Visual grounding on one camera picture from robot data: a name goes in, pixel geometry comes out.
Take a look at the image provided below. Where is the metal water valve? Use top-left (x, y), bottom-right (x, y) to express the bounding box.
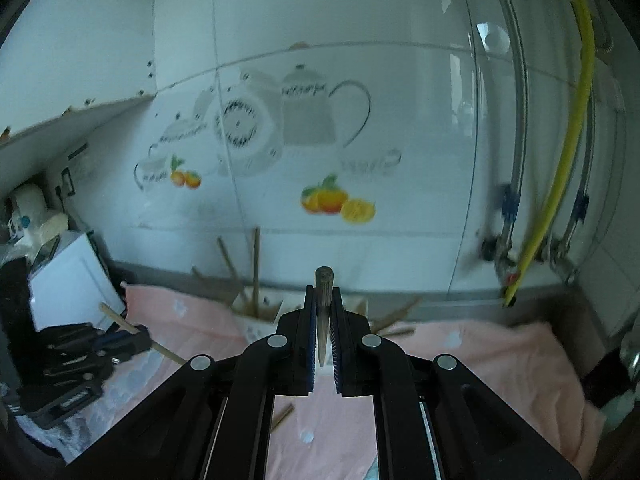
top-left (479, 185), bottom-right (523, 283)
top-left (546, 192), bottom-right (591, 287)

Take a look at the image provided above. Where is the white appliance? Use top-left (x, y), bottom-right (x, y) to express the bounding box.
top-left (27, 232), bottom-right (126, 332)

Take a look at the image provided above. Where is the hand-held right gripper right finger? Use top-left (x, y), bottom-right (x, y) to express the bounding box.
top-left (332, 285), bottom-right (585, 480)

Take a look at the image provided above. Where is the slim brown chopstick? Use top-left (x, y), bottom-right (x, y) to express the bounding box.
top-left (270, 404), bottom-right (294, 434)
top-left (314, 266), bottom-right (335, 367)
top-left (99, 303), bottom-right (187, 367)

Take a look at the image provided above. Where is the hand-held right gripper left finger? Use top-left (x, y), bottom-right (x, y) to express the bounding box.
top-left (65, 285), bottom-right (318, 480)

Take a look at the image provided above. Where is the pink printed towel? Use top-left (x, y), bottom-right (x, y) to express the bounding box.
top-left (60, 282), bottom-right (608, 480)

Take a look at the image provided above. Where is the wall label sticker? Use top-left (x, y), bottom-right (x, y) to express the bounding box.
top-left (65, 142), bottom-right (94, 167)

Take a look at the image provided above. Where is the braided metal hose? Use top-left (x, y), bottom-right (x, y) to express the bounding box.
top-left (560, 35), bottom-right (615, 241)
top-left (477, 0), bottom-right (530, 241)

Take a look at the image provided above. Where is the cream plastic chopstick holder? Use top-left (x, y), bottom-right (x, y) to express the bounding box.
top-left (232, 290), bottom-right (371, 363)

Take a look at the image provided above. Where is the yellow gas hose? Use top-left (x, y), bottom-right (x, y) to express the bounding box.
top-left (502, 0), bottom-right (597, 307)

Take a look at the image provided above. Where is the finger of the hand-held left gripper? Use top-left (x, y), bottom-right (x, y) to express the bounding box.
top-left (102, 336), bottom-right (154, 362)
top-left (92, 324), bottom-right (151, 345)

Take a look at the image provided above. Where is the group of wooden chopsticks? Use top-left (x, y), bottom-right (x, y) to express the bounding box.
top-left (192, 227), bottom-right (422, 337)

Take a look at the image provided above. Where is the beige appliance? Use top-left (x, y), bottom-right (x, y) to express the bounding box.
top-left (9, 184), bottom-right (69, 253)

